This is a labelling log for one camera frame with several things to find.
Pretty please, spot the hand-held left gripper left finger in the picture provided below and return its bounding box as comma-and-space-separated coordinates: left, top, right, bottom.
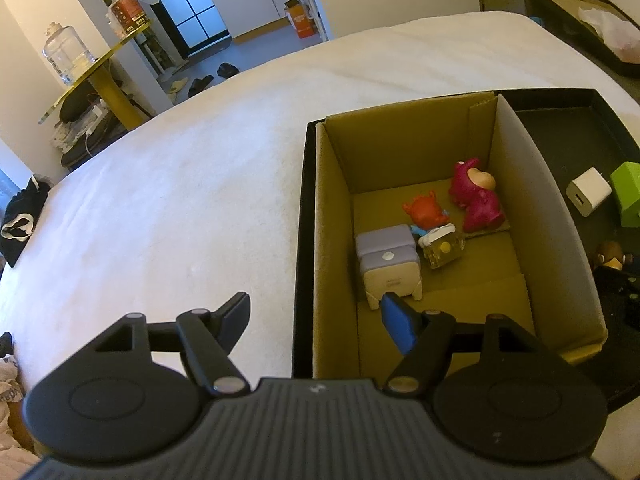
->
92, 291, 252, 397

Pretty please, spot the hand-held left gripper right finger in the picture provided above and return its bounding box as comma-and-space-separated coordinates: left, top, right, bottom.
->
379, 294, 543, 396

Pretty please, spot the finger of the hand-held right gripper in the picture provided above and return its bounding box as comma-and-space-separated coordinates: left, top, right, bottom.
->
595, 260, 640, 313

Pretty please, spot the brown figure toy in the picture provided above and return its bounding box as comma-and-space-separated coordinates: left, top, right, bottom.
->
592, 241, 640, 273

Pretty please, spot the cardboard box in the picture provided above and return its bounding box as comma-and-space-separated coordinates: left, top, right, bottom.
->
311, 91, 608, 381

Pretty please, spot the orange monster figure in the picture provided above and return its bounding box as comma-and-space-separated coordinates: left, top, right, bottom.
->
402, 191, 451, 228

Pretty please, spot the pink bear figure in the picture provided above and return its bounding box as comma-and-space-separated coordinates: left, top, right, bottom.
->
447, 157, 506, 233

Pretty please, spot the green block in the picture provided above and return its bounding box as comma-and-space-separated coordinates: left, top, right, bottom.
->
610, 161, 640, 228

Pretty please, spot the white charger cube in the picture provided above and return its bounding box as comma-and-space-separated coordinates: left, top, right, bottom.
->
566, 166, 613, 217

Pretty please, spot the white bed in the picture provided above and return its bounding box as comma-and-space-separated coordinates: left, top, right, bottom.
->
0, 10, 640, 401

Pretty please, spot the black garment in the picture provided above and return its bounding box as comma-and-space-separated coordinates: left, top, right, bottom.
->
0, 175, 51, 268

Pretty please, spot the white plastic bag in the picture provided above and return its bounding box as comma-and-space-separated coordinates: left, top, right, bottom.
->
577, 5, 640, 63

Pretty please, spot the yellow round table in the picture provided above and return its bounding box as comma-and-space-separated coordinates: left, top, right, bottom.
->
39, 22, 153, 131

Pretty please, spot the black framed tray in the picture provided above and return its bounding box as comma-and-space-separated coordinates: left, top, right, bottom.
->
530, 0, 640, 78

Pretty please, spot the orange carton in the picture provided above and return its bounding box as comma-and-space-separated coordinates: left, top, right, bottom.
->
284, 0, 317, 40

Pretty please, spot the glass jar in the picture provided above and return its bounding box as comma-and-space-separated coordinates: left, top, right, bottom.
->
42, 22, 97, 86

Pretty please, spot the brown canister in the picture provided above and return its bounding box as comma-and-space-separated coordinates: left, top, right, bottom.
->
109, 0, 151, 37

